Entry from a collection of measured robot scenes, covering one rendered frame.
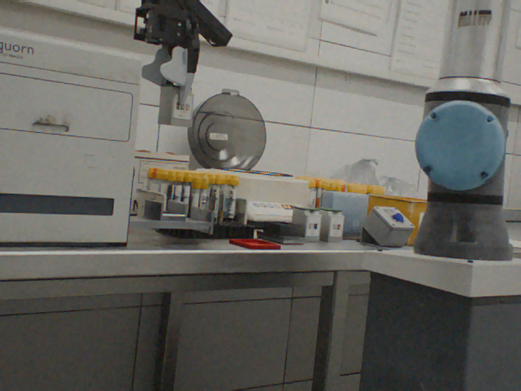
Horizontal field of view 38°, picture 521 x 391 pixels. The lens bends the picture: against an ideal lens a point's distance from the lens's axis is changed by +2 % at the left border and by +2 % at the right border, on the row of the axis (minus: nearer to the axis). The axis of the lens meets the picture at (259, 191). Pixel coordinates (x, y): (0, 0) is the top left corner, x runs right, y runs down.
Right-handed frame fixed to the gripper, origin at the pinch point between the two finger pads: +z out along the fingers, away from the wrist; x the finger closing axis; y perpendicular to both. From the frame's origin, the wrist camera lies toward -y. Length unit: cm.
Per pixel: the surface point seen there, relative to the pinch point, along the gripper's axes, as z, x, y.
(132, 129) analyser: 6.2, 4.7, 10.1
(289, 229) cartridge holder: 22.0, -0.8, -28.2
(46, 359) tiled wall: 62, -60, -6
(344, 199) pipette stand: 16, -9, -50
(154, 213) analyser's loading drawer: 19.7, 0.7, 2.6
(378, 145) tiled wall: 2, -62, -112
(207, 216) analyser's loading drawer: 19.7, 2.0, -7.3
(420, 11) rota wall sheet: -43, -61, -123
